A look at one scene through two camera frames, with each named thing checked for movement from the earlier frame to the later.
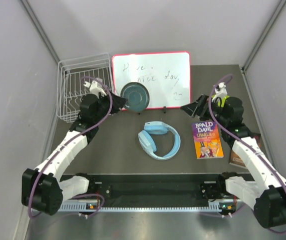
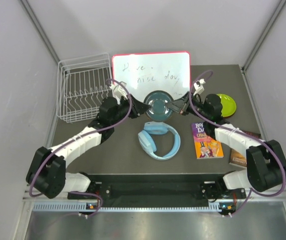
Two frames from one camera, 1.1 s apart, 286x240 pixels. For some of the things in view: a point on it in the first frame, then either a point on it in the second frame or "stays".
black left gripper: (118, 102) → (137, 107)
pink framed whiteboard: (166, 76) stays
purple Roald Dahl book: (207, 140) stays
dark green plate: (137, 95) → (159, 112)
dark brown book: (235, 159) stays
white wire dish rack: (72, 74) stays
